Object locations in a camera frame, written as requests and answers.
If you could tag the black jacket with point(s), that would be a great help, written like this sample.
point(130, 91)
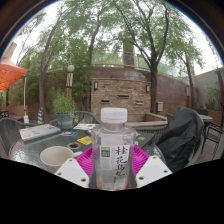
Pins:
point(181, 136)

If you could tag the wooden lamp post with globe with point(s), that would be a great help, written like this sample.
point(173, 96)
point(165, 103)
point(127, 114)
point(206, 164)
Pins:
point(70, 83)

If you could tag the yellow blue striped cone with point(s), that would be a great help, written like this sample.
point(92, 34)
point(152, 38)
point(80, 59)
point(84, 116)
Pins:
point(40, 116)

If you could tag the black laptop with stickers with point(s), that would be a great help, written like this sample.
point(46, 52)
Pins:
point(144, 140)

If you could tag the grey wall box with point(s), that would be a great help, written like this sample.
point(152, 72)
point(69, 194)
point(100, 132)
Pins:
point(160, 106)

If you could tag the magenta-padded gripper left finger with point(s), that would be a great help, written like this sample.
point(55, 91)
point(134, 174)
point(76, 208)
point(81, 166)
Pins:
point(83, 163)

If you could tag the closed red umbrella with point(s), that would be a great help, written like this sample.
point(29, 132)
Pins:
point(221, 90)

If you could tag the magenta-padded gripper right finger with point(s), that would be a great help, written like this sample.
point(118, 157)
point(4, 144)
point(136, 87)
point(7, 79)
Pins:
point(141, 161)

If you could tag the orange patio umbrella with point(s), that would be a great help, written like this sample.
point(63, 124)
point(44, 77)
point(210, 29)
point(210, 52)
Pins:
point(10, 73)

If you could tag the dark round side table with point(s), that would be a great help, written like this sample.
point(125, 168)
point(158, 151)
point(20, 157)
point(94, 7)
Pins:
point(207, 118)

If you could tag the white printed booklet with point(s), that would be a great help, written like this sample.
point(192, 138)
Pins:
point(85, 126)

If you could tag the small blue card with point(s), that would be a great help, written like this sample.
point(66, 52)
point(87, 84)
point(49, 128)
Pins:
point(69, 134)

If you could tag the white umbrella pole with base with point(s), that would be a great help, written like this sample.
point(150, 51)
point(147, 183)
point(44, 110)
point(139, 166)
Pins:
point(26, 118)

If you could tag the clear plastic drink bottle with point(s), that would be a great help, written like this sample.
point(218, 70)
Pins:
point(113, 153)

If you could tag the yellow card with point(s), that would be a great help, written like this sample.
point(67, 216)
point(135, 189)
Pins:
point(84, 140)

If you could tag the black metal chair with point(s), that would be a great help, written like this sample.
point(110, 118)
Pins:
point(213, 136)

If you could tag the grey wicker armchair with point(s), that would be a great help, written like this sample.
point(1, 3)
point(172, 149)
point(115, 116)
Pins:
point(87, 117)
point(10, 133)

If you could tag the cream ceramic mug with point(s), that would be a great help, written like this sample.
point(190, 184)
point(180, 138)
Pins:
point(55, 158)

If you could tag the silver laptop with stickers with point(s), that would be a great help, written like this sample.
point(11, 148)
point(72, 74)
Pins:
point(38, 131)

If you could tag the black wall lamp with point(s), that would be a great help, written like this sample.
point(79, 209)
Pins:
point(96, 85)
point(147, 88)

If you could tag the green plant in blue pot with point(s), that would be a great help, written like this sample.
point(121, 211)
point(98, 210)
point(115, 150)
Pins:
point(64, 106)

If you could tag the brown tape roll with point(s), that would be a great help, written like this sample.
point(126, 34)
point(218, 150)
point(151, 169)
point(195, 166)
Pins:
point(69, 145)

